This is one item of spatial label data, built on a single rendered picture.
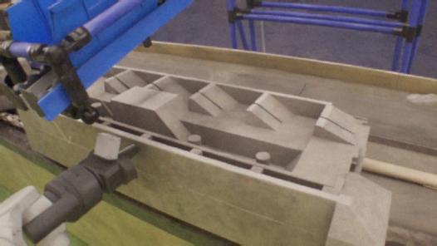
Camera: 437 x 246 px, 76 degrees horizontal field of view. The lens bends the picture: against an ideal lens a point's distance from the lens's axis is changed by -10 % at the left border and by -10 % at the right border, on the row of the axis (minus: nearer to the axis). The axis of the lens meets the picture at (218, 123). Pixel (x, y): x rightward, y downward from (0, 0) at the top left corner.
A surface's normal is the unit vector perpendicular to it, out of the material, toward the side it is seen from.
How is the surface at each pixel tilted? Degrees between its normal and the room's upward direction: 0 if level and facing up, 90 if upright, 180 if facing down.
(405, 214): 0
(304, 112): 80
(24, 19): 88
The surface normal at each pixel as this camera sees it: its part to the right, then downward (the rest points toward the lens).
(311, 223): -0.50, 0.44
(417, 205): -0.13, -0.79
